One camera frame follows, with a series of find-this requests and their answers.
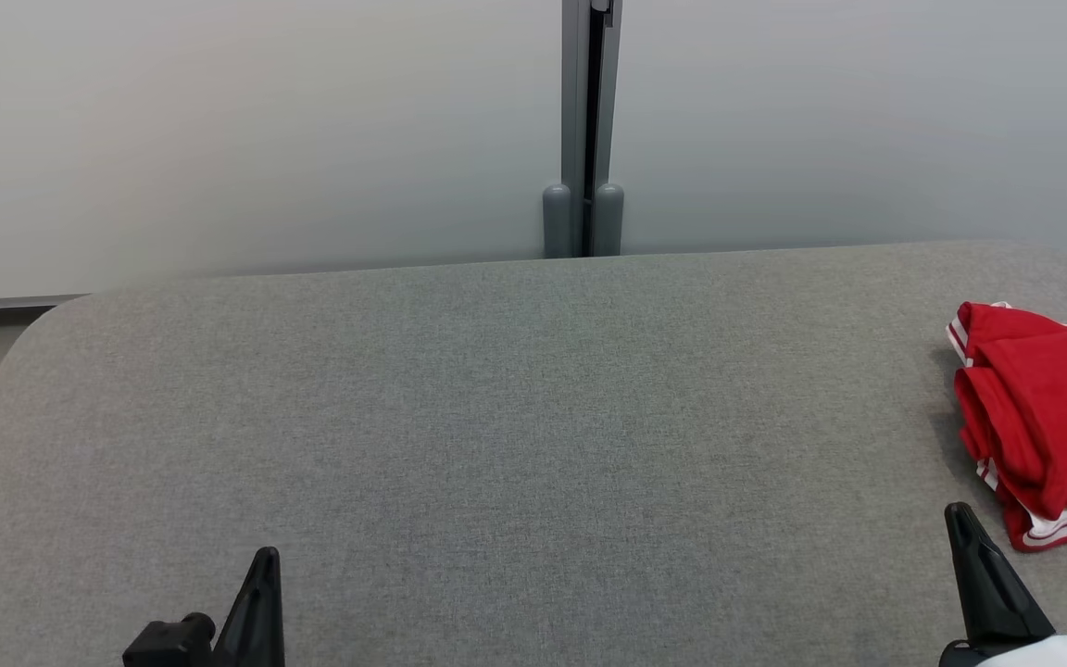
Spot grey fabric sofa cushion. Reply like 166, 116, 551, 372
0, 241, 1067, 667

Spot grey cylindrical post foot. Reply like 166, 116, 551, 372
594, 182, 625, 257
543, 183, 573, 260

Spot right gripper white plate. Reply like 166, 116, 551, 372
939, 502, 1067, 667

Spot long grey wall base rail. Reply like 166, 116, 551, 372
0, 295, 90, 314

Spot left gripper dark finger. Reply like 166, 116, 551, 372
212, 547, 286, 667

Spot grey partition post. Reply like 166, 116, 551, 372
561, 0, 622, 258

